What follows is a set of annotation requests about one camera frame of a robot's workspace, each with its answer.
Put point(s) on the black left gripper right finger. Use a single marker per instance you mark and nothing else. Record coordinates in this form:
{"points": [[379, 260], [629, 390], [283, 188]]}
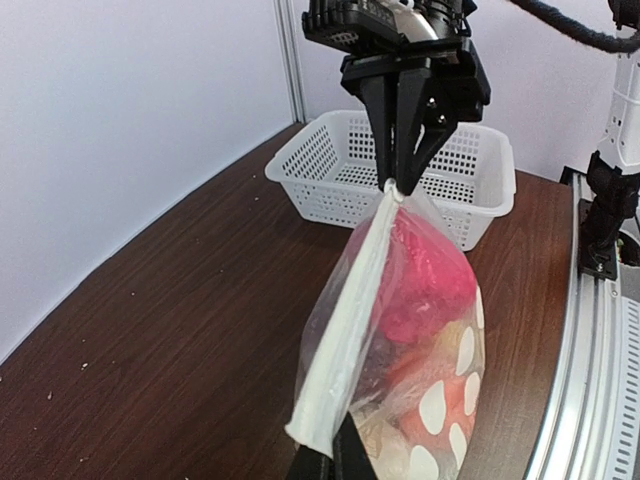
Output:
{"points": [[350, 461]]}

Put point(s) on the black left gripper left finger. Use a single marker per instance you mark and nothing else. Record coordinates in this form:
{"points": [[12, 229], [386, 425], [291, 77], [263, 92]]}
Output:
{"points": [[309, 464]]}

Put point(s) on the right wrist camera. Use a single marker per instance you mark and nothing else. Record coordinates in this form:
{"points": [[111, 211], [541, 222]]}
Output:
{"points": [[367, 27]]}

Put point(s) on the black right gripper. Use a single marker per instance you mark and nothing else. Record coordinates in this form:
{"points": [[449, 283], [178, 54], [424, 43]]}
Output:
{"points": [[425, 110]]}

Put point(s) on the red toy bell pepper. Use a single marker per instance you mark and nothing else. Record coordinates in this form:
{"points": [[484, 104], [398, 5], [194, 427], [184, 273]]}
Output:
{"points": [[426, 284]]}

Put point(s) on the orange toy pumpkin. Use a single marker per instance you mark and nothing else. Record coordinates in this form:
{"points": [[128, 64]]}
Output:
{"points": [[446, 403]]}

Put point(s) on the front aluminium rail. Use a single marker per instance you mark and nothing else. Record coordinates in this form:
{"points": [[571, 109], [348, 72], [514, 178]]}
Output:
{"points": [[590, 429]]}

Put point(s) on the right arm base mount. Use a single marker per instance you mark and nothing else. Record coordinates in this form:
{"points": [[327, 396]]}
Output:
{"points": [[606, 199]]}

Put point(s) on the right aluminium frame post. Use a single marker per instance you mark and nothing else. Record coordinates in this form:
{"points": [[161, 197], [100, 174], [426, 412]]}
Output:
{"points": [[288, 43]]}

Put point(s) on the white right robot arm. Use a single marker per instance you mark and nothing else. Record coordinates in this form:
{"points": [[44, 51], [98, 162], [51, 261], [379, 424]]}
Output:
{"points": [[619, 147]]}

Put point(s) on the white perforated plastic basket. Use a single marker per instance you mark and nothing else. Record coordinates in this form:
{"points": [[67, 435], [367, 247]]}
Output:
{"points": [[330, 172]]}

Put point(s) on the clear polka dot zip bag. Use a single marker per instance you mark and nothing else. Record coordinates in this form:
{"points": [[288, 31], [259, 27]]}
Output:
{"points": [[392, 356]]}

